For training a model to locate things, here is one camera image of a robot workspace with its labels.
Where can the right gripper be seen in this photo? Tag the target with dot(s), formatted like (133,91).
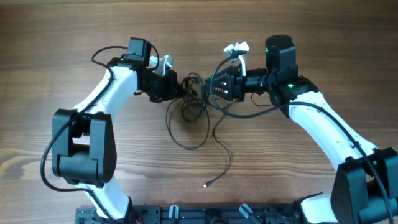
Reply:
(234,79)

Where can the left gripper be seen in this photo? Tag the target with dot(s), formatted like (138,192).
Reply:
(170,91)

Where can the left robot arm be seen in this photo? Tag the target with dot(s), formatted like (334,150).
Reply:
(83,147)

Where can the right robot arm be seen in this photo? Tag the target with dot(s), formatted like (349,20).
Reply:
(365,185)

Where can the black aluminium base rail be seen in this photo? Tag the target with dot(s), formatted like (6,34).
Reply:
(154,214)

